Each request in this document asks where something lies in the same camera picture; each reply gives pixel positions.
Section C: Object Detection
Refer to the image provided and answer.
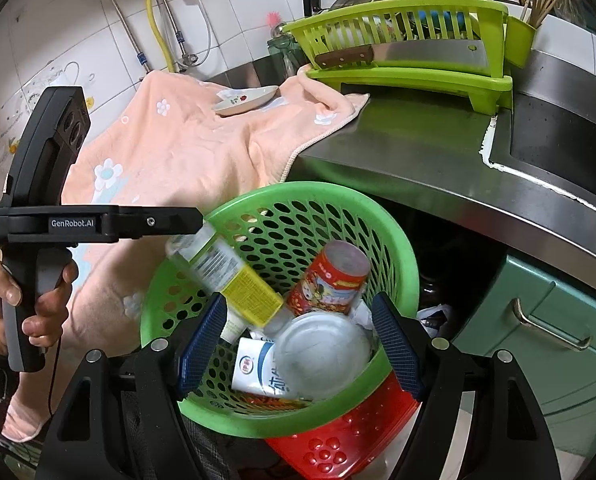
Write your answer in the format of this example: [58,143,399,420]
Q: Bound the white ceramic dish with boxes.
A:
[213,86,280,117]

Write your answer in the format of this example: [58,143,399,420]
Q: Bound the yellow gas hose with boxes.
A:
[143,0,177,74]

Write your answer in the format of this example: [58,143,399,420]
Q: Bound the green perforated plastic basket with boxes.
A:
[140,181,420,438]

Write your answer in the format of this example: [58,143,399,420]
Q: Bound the pink flowered towel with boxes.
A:
[0,65,371,443]

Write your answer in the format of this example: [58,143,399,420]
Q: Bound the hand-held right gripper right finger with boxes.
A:
[370,292,561,480]

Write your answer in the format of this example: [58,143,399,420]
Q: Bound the green cabinet drawer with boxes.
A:
[453,255,596,413]

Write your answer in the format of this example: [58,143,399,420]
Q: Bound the metal drawer handle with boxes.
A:
[510,297,593,352]

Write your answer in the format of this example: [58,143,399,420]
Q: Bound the metal water pipe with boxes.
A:
[89,0,152,74]

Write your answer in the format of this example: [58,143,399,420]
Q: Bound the stainless steel sink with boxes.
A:
[508,52,596,202]

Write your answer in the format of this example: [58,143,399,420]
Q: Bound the flexible metal hose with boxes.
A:
[157,0,212,72]

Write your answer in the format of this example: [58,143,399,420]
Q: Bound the clear bottle yellow label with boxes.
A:
[165,222,299,342]

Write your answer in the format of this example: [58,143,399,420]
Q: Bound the green chopstick holder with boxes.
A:
[505,15,538,69]

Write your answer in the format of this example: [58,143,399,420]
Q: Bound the red perforated plastic stool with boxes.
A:
[265,372,422,480]

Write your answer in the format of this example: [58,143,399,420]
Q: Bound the white plastic bag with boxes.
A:
[417,305,455,339]

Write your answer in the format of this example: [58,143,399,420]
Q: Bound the glass jar blue lid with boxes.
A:
[552,0,580,23]

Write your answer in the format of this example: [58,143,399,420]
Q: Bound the clear plastic lid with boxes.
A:
[273,312,374,402]

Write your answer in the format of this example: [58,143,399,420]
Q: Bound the green glass jar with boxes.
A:
[267,35,302,79]

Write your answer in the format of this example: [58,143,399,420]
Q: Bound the person's left hand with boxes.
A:
[0,259,80,357]

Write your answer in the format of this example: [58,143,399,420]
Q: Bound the cleaver with wooden handle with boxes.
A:
[314,42,490,74]

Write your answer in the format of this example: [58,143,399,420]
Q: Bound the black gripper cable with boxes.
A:
[47,345,60,417]

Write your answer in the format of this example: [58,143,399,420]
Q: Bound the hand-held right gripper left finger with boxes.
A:
[35,292,229,480]

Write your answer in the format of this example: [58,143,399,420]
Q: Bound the green plastic dish rack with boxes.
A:
[282,0,514,117]

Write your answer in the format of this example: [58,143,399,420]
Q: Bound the bundle of wooden chopsticks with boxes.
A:
[520,0,565,29]

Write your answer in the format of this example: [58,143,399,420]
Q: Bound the red printed paper can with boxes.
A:
[284,240,371,317]

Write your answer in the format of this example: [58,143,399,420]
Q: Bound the white blue milk carton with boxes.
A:
[230,337,281,400]

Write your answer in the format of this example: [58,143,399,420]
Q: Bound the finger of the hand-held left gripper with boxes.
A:
[103,206,205,242]

